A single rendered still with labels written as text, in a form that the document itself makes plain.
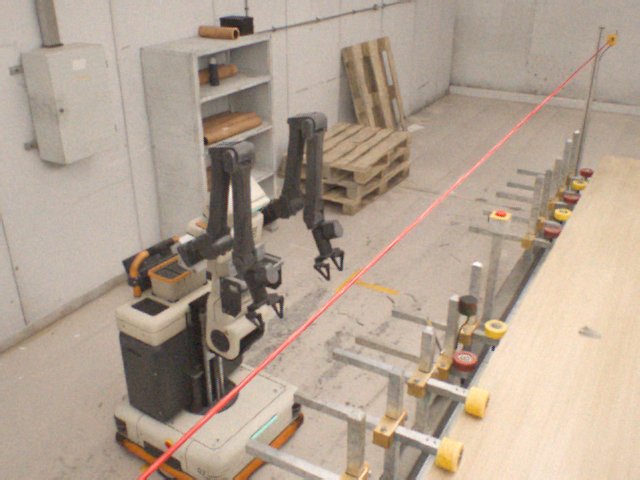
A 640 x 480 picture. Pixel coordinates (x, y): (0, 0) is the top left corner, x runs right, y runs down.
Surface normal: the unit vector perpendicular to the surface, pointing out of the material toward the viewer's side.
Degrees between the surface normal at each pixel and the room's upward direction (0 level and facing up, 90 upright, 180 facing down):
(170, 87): 90
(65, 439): 0
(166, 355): 90
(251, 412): 0
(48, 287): 90
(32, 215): 90
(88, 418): 0
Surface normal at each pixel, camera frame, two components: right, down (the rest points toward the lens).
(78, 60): 0.87, 0.22
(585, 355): 0.00, -0.90
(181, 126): -0.50, 0.37
